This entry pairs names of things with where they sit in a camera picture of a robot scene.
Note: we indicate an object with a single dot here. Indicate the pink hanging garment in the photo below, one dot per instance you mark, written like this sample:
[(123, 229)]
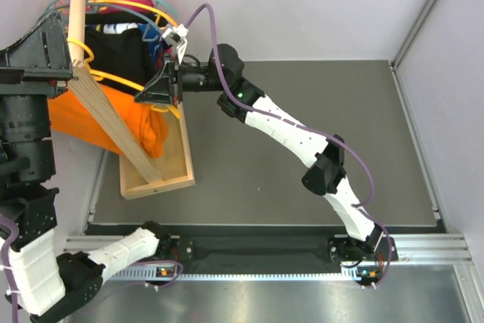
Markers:
[(117, 6)]

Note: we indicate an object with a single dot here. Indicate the wooden rack pole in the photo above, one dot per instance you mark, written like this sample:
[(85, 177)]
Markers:
[(91, 95)]

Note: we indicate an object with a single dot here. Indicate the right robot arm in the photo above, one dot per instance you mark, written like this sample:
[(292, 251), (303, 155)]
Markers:
[(323, 156)]

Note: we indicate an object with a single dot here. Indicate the corner aluminium profile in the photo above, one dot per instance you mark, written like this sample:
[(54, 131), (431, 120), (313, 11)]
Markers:
[(418, 24)]

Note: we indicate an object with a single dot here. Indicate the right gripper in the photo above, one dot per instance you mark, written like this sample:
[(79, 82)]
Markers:
[(168, 85)]

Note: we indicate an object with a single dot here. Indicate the wooden rack base tray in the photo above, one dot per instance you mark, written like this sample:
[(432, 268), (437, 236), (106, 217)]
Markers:
[(175, 166)]

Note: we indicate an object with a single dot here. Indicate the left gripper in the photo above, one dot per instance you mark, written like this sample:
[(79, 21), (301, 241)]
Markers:
[(38, 63)]

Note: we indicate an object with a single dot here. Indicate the aluminium frame rail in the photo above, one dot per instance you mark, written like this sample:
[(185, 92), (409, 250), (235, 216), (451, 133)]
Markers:
[(430, 279)]

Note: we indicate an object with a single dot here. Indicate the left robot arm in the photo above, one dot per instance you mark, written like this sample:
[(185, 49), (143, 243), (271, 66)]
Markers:
[(50, 287)]

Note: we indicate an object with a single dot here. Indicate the orange trousers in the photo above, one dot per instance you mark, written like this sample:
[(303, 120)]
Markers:
[(69, 116)]

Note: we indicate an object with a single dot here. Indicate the blue hanging garment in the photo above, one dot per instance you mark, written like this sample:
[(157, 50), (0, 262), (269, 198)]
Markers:
[(154, 42)]

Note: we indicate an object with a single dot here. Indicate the black hanging garment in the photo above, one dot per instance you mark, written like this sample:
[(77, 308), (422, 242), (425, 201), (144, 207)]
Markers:
[(117, 46)]

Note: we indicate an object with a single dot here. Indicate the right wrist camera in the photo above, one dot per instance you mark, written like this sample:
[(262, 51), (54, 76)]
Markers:
[(176, 36)]

